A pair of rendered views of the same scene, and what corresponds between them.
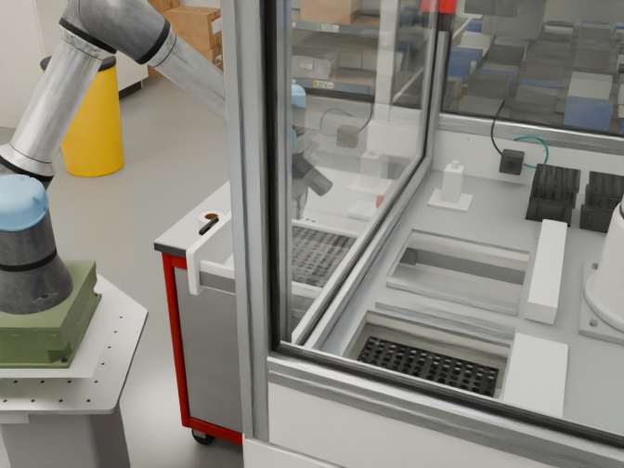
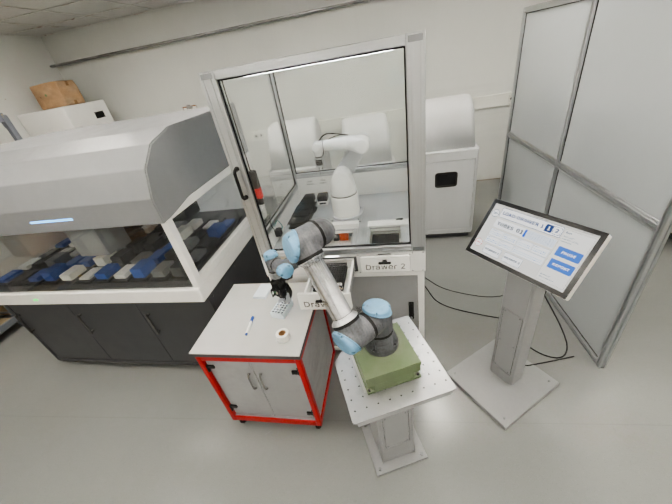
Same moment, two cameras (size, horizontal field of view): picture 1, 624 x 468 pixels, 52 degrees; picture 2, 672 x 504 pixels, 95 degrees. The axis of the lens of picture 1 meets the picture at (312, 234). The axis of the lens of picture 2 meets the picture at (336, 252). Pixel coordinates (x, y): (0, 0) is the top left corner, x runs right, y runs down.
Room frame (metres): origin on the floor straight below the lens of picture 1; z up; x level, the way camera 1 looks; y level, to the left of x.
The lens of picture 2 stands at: (1.30, 1.47, 1.96)
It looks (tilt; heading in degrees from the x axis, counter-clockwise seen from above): 32 degrees down; 263
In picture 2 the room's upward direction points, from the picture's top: 10 degrees counter-clockwise
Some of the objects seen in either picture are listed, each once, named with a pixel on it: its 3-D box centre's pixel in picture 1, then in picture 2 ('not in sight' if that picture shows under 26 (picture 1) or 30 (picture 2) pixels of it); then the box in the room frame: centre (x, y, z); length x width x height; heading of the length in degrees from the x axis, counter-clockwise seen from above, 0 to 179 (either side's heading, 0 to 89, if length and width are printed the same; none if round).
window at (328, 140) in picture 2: not in sight; (324, 169); (1.09, -0.12, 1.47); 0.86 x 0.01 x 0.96; 159
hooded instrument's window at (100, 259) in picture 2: not in sight; (122, 221); (2.60, -1.05, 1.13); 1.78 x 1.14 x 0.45; 159
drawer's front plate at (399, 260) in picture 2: not in sight; (385, 263); (0.84, 0.01, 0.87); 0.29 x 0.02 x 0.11; 159
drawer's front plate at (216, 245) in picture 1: (225, 241); (324, 300); (1.25, 0.20, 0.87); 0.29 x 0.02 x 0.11; 159
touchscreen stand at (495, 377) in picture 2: not in sight; (511, 326); (0.25, 0.41, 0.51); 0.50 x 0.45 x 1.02; 16
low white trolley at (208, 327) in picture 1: (301, 318); (277, 356); (1.63, 0.03, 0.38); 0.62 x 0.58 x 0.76; 159
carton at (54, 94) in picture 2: not in sight; (58, 94); (3.90, -3.79, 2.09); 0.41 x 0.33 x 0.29; 162
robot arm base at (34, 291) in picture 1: (29, 271); (380, 335); (1.06, 0.56, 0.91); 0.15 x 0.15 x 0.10
